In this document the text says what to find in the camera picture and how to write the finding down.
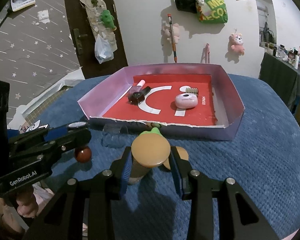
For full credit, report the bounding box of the pink plush behind mop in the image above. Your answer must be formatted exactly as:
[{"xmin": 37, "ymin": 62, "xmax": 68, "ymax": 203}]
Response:
[{"xmin": 161, "ymin": 23, "xmax": 180, "ymax": 44}]

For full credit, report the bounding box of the green tote bag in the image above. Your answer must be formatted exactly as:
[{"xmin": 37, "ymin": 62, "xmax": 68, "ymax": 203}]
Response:
[{"xmin": 196, "ymin": 0, "xmax": 228, "ymax": 24}]

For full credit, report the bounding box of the red and lilac cardboard tray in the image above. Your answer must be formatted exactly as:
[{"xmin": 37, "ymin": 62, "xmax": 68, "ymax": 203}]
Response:
[{"xmin": 78, "ymin": 63, "xmax": 245, "ymax": 140}]

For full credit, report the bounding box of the pink plush on wall right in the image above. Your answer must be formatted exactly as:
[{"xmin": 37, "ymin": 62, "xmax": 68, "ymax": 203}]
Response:
[{"xmin": 230, "ymin": 33, "xmax": 245, "ymax": 56}]

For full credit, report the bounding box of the lilac nail polish bottle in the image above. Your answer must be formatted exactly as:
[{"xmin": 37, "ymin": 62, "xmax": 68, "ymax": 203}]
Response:
[{"xmin": 128, "ymin": 80, "xmax": 145, "ymax": 95}]

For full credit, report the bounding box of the dark red ball bottle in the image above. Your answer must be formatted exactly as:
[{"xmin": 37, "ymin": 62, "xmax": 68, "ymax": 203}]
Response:
[{"xmin": 74, "ymin": 146, "xmax": 92, "ymax": 163}]

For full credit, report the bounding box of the dark wooden door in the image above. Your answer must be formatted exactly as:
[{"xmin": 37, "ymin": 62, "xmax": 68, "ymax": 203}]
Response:
[{"xmin": 64, "ymin": 0, "xmax": 128, "ymax": 79}]

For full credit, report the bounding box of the operator hand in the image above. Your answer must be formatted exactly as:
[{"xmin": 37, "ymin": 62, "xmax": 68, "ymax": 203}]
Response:
[{"xmin": 0, "ymin": 186, "xmax": 39, "ymax": 233}]

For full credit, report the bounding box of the door handle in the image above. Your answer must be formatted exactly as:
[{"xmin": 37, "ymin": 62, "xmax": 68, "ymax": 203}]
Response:
[{"xmin": 73, "ymin": 28, "xmax": 88, "ymax": 55}]

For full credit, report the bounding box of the black nail polish bottle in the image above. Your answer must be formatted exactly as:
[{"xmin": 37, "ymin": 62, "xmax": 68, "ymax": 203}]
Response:
[{"xmin": 128, "ymin": 86, "xmax": 151, "ymax": 105}]

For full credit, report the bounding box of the green plush on door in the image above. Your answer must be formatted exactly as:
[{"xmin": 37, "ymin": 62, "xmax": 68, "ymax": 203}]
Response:
[{"xmin": 101, "ymin": 10, "xmax": 117, "ymax": 30}]

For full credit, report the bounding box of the white plastic bag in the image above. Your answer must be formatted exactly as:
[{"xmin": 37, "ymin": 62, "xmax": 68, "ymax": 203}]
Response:
[{"xmin": 95, "ymin": 34, "xmax": 114, "ymax": 64}]

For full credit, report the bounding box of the pink hanging strap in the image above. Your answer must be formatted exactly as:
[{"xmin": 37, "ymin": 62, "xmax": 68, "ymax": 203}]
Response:
[{"xmin": 201, "ymin": 43, "xmax": 211, "ymax": 64}]

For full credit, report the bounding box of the blue textured table cloth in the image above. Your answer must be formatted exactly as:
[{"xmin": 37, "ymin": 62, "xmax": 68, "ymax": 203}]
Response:
[{"xmin": 5, "ymin": 74, "xmax": 300, "ymax": 240}]

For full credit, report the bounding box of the clear plastic cup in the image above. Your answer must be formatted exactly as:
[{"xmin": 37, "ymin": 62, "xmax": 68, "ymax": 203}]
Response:
[{"xmin": 101, "ymin": 124, "xmax": 128, "ymax": 148}]

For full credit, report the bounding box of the pink oval case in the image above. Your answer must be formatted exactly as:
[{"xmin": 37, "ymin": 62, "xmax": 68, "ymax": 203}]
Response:
[{"xmin": 174, "ymin": 93, "xmax": 198, "ymax": 109}]

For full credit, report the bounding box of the orange mop handle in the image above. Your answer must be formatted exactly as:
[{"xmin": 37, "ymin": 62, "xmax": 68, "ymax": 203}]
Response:
[{"xmin": 167, "ymin": 14, "xmax": 178, "ymax": 63}]

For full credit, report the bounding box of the dark cloth covered side table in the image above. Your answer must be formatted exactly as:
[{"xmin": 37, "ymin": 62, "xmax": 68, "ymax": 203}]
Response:
[{"xmin": 258, "ymin": 53, "xmax": 300, "ymax": 110}]

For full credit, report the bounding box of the white round device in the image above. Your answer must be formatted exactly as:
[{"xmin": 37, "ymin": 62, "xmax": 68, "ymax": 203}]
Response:
[{"xmin": 26, "ymin": 120, "xmax": 40, "ymax": 132}]

